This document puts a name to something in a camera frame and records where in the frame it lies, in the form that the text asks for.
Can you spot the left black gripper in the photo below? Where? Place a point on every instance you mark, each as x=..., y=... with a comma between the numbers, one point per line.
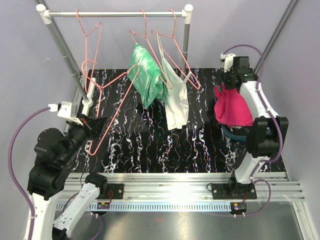
x=93, y=124

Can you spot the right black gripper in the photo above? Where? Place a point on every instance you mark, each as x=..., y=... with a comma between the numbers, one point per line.
x=224, y=76

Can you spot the magenta trousers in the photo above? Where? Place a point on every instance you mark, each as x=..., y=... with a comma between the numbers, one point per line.
x=232, y=107

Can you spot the black white tie-dye trousers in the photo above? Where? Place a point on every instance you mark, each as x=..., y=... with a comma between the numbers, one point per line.
x=239, y=130

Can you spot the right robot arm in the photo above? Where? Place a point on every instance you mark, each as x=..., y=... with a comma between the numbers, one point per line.
x=265, y=139

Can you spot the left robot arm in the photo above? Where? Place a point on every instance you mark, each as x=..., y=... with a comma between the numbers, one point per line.
x=54, y=154

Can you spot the green white tie-dye trousers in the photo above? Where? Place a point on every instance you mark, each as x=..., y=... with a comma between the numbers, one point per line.
x=147, y=76

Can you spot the black marble pattern mat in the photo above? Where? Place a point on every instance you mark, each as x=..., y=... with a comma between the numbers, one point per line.
x=140, y=142

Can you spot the blue plastic basket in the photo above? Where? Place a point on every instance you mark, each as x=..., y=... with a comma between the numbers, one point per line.
x=235, y=136

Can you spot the white camisole top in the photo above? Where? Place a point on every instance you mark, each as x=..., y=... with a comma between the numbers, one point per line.
x=177, y=106

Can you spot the silver clothes rack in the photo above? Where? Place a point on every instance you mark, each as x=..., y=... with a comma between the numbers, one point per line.
x=47, y=17

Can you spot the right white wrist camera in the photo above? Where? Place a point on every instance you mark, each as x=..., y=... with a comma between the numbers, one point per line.
x=228, y=60

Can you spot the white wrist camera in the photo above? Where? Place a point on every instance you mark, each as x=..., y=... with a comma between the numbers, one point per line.
x=67, y=111
x=228, y=60

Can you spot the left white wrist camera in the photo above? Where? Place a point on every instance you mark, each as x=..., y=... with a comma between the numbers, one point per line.
x=67, y=111

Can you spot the aluminium mounting rail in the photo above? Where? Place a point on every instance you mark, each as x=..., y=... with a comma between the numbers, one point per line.
x=190, y=192

